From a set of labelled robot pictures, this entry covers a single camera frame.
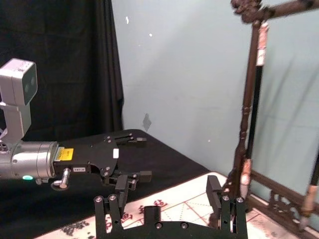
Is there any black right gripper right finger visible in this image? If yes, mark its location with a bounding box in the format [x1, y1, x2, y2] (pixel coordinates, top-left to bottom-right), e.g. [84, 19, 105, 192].
[206, 175, 248, 235]

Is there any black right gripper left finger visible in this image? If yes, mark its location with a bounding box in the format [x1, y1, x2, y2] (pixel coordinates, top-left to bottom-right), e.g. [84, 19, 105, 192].
[93, 175, 130, 239]

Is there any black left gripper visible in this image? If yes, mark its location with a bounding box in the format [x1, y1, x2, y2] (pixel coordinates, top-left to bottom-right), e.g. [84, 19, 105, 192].
[53, 133, 153, 192]

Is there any black table cloth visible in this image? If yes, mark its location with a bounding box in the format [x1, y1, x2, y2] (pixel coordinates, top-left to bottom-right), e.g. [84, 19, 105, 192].
[0, 128, 210, 239]

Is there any white calligraphy mat red grid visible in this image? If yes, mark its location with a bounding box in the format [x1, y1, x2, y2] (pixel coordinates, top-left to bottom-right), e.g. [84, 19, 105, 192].
[37, 170, 319, 239]

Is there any brown-tipped calligraphy brush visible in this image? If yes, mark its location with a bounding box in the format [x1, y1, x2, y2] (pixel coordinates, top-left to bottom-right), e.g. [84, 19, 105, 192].
[299, 139, 319, 231]

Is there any dark wooden brush rack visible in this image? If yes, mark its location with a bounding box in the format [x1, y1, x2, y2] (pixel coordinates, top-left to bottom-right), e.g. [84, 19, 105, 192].
[221, 0, 319, 228]

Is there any black curtain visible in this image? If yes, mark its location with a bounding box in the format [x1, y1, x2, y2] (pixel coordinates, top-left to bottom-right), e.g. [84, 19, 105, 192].
[0, 0, 125, 145]

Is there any thin cable with silver plug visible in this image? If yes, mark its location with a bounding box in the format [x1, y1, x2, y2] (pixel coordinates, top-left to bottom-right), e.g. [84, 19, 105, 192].
[50, 168, 72, 191]

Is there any black-handled calligraphy brush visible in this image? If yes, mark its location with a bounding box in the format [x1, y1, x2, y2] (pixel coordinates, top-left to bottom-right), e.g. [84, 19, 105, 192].
[239, 20, 271, 199]

